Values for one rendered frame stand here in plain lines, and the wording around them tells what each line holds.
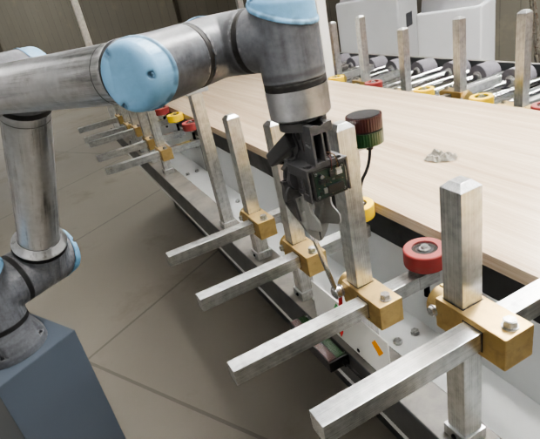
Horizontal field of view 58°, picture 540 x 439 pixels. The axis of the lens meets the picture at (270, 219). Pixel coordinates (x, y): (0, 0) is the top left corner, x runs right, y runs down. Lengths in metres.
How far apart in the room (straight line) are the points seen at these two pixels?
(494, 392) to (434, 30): 3.92
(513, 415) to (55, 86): 0.95
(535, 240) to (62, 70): 0.83
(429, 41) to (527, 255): 3.89
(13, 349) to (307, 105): 1.13
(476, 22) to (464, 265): 4.04
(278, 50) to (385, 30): 5.06
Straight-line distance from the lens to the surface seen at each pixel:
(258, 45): 0.68
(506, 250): 0.95
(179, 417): 2.01
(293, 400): 1.93
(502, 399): 1.07
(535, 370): 1.03
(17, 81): 0.87
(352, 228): 0.85
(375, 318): 0.89
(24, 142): 1.25
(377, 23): 5.72
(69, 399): 1.64
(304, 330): 0.85
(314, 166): 0.69
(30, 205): 1.37
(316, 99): 0.68
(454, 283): 0.68
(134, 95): 0.64
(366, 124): 0.80
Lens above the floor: 1.40
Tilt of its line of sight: 26 degrees down
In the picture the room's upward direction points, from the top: 12 degrees counter-clockwise
